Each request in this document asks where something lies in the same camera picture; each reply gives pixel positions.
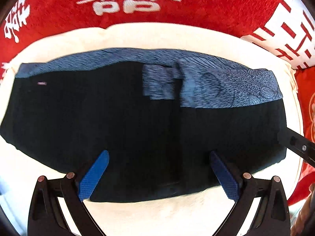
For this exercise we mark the black blue patterned pants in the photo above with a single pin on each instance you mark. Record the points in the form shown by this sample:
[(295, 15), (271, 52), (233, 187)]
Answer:
[(159, 114)]

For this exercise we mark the red white character cushion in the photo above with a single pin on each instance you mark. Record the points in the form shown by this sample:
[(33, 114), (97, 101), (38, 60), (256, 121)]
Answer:
[(39, 30)]

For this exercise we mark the red white block pillow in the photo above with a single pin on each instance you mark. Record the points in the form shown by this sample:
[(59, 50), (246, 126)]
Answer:
[(289, 33)]

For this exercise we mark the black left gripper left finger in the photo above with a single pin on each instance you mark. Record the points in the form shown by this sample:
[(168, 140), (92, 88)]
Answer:
[(45, 214)]

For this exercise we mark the red gold floral pillow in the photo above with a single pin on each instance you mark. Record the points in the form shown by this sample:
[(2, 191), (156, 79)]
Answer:
[(305, 186)]

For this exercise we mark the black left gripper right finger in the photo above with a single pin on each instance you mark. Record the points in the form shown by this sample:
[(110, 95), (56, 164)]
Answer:
[(266, 199)]

